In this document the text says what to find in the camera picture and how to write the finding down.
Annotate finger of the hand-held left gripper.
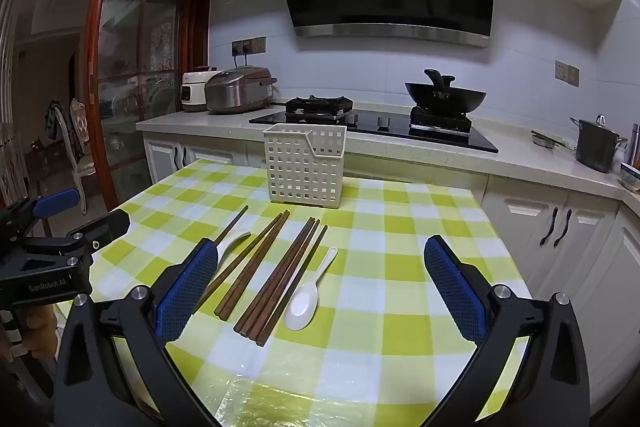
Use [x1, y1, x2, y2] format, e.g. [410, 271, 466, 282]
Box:
[27, 188, 82, 220]
[67, 209, 131, 254]

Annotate small pan with handle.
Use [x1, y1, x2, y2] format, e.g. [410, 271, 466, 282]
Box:
[531, 130, 576, 151]

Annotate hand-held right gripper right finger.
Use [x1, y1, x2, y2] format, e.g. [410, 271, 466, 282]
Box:
[423, 234, 592, 427]

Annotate red wooden glass door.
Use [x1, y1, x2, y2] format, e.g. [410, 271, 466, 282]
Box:
[82, 0, 211, 210]

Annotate steel stock pot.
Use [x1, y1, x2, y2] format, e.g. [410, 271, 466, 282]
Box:
[570, 114, 628, 174]

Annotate white lower kitchen cabinets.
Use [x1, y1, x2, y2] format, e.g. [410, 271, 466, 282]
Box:
[142, 132, 640, 413]

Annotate black glass gas cooktop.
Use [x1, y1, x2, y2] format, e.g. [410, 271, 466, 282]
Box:
[249, 97, 499, 154]

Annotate white chair with clothes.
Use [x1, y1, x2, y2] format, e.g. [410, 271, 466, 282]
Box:
[45, 100, 98, 214]

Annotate black burner grate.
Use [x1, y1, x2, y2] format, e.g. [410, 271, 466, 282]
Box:
[285, 95, 354, 117]
[410, 106, 472, 134]

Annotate black wok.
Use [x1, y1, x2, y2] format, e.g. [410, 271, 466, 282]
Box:
[405, 80, 487, 114]

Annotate white kitchen appliance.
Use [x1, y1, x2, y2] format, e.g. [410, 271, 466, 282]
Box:
[180, 70, 223, 113]

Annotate gold wall outlet panel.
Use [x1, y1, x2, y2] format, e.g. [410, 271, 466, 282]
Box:
[555, 60, 581, 88]
[231, 36, 267, 56]

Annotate white stone countertop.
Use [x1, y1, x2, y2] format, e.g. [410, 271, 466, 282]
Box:
[136, 104, 640, 203]

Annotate white plastic utensil basket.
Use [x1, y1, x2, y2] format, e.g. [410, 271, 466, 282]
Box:
[263, 123, 347, 209]

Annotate green checked tablecloth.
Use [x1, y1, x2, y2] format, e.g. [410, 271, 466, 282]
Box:
[55, 158, 532, 427]

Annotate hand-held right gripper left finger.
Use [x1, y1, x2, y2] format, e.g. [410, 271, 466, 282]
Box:
[52, 237, 221, 427]

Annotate patterned ceramic bowl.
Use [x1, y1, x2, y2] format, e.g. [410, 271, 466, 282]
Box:
[620, 161, 640, 193]

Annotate person's left hand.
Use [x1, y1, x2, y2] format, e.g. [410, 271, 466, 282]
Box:
[20, 306, 57, 363]

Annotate silver brown rice cooker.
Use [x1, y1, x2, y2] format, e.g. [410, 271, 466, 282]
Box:
[205, 66, 277, 114]

